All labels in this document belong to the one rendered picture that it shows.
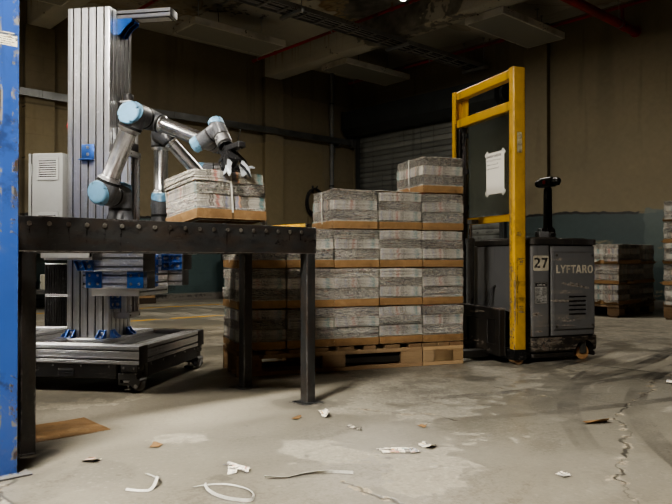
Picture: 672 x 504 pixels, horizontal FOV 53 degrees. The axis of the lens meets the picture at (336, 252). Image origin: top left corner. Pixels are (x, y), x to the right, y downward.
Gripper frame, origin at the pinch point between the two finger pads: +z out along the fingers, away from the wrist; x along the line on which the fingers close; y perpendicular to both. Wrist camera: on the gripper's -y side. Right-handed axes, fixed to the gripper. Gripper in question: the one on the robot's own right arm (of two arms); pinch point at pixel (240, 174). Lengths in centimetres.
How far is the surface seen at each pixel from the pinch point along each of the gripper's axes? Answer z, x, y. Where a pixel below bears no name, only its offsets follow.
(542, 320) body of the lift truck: 80, -210, 27
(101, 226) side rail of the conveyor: 33, 74, -3
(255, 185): -0.7, -12.6, 7.6
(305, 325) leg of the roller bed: 67, -21, 23
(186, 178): -6.5, 19.8, 12.5
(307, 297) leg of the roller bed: 58, -22, 15
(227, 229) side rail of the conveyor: 32.9, 20.6, -2.8
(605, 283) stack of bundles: -2, -567, 141
